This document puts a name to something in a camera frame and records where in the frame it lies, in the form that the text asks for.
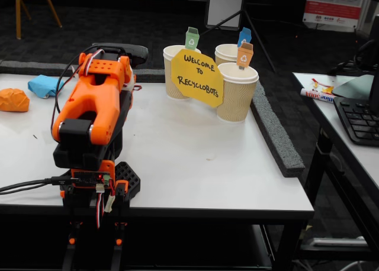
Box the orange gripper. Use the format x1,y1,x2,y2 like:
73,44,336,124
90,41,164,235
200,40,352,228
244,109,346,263
120,57,136,90

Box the blue paper wad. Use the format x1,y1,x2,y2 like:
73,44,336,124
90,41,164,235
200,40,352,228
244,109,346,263
28,75,65,99

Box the black grid robot base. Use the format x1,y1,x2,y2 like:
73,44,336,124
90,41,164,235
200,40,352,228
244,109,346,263
59,160,142,201

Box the paper cup with green label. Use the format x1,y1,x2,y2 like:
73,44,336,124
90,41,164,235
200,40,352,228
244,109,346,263
162,44,202,101

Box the yellow welcome sign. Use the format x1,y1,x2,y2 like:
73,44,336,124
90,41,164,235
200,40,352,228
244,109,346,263
170,48,224,108

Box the green recycling bin label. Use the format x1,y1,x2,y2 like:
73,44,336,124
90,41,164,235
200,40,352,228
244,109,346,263
185,27,201,51

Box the long grey foam strip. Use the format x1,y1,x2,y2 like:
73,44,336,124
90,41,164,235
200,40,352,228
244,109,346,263
0,60,78,77
250,80,306,179

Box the paper cup with blue label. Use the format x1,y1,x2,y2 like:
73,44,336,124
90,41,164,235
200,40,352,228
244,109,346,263
214,43,240,67

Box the orange controller board holder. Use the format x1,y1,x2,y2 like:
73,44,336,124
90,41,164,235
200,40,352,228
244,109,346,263
70,160,115,192

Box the paper cup with orange label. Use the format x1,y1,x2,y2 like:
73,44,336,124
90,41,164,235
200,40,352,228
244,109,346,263
216,62,260,124

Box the orange crumpled paper wad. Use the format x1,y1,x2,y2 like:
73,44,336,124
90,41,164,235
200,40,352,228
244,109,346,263
0,88,30,112

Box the orange recycling bin label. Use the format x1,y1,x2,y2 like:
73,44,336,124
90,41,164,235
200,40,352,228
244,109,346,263
236,42,255,71

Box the white board panel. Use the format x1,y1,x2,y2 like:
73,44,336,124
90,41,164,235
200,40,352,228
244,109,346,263
205,0,246,31

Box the blue recycling bin label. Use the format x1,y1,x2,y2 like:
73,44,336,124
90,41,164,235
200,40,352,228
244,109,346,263
237,27,252,49

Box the black tripod stand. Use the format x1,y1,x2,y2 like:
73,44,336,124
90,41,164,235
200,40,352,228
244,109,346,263
201,9,276,73

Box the black table clamp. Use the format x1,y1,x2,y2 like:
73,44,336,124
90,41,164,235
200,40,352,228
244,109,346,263
111,179,131,271
60,191,82,271

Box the white red marker pen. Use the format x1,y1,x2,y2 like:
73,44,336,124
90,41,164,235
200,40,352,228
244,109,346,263
300,88,337,104

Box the white and red poster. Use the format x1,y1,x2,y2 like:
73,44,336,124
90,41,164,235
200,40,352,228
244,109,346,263
302,0,364,33

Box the black keyboard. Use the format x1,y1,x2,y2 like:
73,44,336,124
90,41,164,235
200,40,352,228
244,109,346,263
333,96,379,147

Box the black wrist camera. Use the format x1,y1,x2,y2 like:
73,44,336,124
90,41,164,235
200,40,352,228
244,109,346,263
91,42,149,68

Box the black camera cable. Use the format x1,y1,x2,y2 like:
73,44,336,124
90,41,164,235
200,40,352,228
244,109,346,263
50,44,103,130

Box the red white black wires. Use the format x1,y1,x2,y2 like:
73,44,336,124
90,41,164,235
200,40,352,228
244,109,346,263
94,191,106,229

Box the black usb cable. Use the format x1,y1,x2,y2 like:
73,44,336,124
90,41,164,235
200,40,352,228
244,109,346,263
0,176,79,195

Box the black work table frame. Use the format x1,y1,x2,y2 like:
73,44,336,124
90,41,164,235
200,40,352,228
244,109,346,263
0,204,315,271

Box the black side table frame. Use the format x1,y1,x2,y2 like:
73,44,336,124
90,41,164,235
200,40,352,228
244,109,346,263
291,72,379,254

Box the black cable bundle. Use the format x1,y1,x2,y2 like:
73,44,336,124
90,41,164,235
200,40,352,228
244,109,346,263
328,38,379,76

